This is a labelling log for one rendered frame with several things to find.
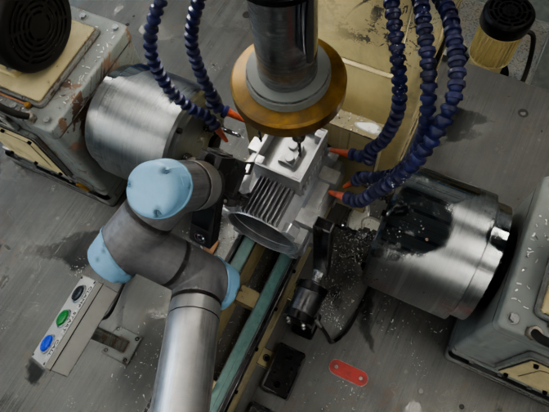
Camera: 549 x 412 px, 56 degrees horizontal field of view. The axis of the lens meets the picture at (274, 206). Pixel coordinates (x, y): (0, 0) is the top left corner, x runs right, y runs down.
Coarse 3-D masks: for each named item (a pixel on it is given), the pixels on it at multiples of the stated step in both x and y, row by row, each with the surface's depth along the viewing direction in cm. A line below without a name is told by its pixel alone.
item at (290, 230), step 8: (328, 152) 101; (328, 160) 102; (336, 160) 102; (232, 208) 98; (288, 224) 96; (240, 232) 110; (288, 232) 95; (296, 232) 96; (288, 256) 108; (296, 256) 107
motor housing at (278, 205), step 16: (256, 192) 97; (272, 192) 97; (288, 192) 98; (320, 192) 101; (224, 208) 102; (240, 208) 96; (256, 208) 95; (272, 208) 95; (288, 208) 98; (320, 208) 102; (240, 224) 109; (256, 224) 111; (272, 224) 96; (256, 240) 110; (272, 240) 110; (288, 240) 109; (304, 240) 99
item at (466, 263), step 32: (416, 192) 89; (448, 192) 89; (480, 192) 91; (384, 224) 88; (416, 224) 87; (448, 224) 86; (480, 224) 85; (384, 256) 89; (416, 256) 87; (448, 256) 85; (480, 256) 84; (384, 288) 94; (416, 288) 89; (448, 288) 86; (480, 288) 86
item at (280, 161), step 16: (320, 128) 97; (272, 144) 100; (288, 144) 97; (304, 144) 99; (320, 144) 96; (256, 160) 95; (272, 160) 98; (288, 160) 96; (304, 160) 98; (320, 160) 100; (256, 176) 100; (272, 176) 96; (288, 176) 94; (304, 176) 94; (304, 192) 98
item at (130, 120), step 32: (96, 96) 103; (128, 96) 101; (160, 96) 100; (192, 96) 100; (96, 128) 102; (128, 128) 100; (160, 128) 98; (192, 128) 104; (96, 160) 112; (128, 160) 102
